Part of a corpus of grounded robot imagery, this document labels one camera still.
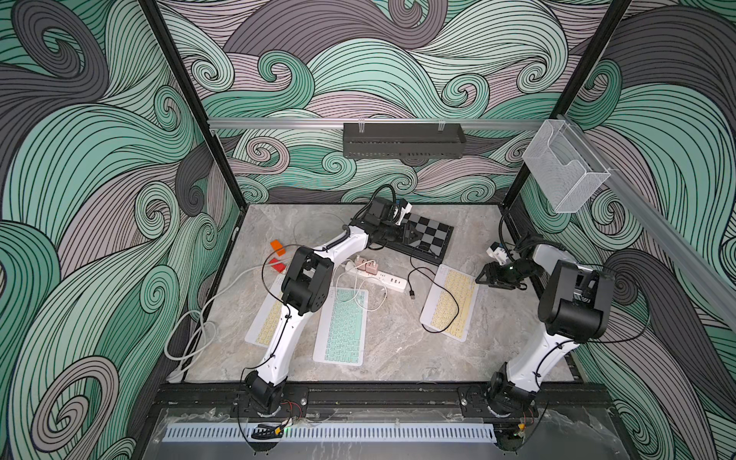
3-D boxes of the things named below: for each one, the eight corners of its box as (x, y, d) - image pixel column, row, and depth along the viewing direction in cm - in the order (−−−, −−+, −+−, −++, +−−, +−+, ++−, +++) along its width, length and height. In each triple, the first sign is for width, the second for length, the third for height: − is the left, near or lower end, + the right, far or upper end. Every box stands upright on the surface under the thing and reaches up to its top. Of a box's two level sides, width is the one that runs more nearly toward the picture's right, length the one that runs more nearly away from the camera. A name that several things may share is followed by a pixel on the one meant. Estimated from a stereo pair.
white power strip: (347, 273, 100) (347, 269, 98) (351, 265, 102) (350, 261, 101) (404, 292, 95) (404, 289, 93) (406, 283, 98) (407, 280, 96)
